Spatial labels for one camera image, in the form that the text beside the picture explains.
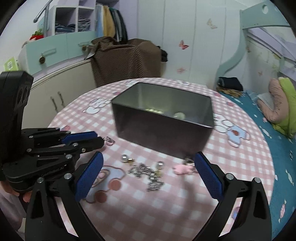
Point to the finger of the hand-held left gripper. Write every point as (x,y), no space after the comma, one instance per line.
(78,136)
(89,144)

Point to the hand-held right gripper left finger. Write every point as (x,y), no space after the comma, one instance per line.
(89,178)

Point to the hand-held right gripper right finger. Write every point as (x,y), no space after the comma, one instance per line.
(208,176)

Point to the pink charm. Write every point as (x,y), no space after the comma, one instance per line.
(109,141)
(182,169)

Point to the grey metal box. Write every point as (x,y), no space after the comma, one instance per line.
(161,136)

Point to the jade pendant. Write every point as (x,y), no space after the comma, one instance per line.
(179,115)

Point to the person's left forearm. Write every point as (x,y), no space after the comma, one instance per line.
(11,213)

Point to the person's left hand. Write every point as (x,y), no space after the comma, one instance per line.
(26,197)

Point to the green paper bag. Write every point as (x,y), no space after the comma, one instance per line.
(10,64)

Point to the round table pink checked cloth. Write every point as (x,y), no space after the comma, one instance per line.
(161,208)

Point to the cream cabinet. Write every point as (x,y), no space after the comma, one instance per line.
(74,78)

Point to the pine cone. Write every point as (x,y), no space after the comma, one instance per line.
(84,48)
(42,59)

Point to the blue printed bed sheet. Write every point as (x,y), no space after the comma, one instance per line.
(261,143)

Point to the red strawberry plush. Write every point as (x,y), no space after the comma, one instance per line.
(37,34)

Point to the teal drawer unit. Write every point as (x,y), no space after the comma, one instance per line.
(64,44)

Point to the folded tan clothes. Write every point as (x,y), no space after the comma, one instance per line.
(231,93)

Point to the brown dotted cloth cover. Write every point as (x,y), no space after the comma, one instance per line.
(124,62)

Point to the folded dark clothes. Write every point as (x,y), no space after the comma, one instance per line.
(230,83)

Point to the white pillow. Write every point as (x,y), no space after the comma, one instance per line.
(263,98)

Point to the folded jeans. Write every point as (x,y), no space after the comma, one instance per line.
(64,28)

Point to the pink pillow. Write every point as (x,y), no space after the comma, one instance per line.
(275,99)

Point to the metal handrail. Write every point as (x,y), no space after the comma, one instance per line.
(42,11)

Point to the butterfly sticker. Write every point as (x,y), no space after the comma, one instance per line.
(181,69)
(183,44)
(211,23)

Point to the folded grey clothes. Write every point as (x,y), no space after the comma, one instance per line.
(83,24)

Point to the black cloth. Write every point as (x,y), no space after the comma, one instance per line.
(163,54)

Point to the lilac shelf unit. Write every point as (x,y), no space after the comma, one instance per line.
(76,11)

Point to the light blue hanging shirt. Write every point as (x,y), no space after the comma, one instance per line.
(100,20)

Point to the yellow hanging jacket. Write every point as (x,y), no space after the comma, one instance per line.
(108,22)

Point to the dark hanging jacket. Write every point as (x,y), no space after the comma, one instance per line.
(121,25)

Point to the white wardrobe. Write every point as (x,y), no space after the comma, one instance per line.
(196,34)

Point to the teal bunk bed frame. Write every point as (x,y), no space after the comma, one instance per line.
(254,16)

